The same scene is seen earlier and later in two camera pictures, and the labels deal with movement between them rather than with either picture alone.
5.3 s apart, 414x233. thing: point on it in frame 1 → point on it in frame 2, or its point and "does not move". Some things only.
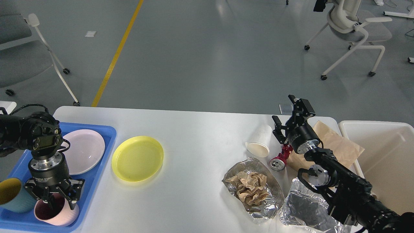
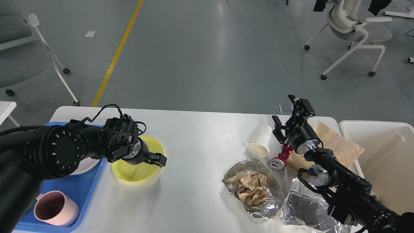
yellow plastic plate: [137, 159] does not move
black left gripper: [50, 172] → [139, 152]
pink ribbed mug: [59, 213] does not move
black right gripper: [302, 137] does not move
